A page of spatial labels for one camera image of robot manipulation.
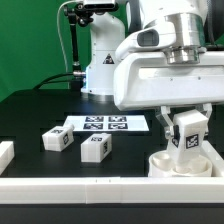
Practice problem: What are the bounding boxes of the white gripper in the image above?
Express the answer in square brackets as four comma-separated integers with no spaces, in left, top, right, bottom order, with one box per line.
[114,51,224,140]

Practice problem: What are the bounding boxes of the white round stool seat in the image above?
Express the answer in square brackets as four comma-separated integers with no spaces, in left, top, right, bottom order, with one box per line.
[148,151,213,178]

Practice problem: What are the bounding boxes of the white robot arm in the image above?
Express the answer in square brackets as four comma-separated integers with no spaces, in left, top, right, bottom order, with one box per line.
[83,0,224,136]

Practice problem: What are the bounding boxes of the white marker sheet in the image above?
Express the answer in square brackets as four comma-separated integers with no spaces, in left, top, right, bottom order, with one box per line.
[64,115,149,132]

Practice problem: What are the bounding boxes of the white U-shaped fence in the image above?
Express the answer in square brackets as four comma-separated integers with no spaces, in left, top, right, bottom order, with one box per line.
[0,141,224,204]

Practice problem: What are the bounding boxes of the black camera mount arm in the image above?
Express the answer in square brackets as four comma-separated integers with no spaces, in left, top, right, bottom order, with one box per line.
[64,3,93,91]

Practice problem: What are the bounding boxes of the black cables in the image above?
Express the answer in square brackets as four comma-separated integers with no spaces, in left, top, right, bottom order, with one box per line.
[32,72,84,90]

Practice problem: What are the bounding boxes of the white cable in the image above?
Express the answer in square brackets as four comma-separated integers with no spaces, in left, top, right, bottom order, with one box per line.
[56,0,84,74]

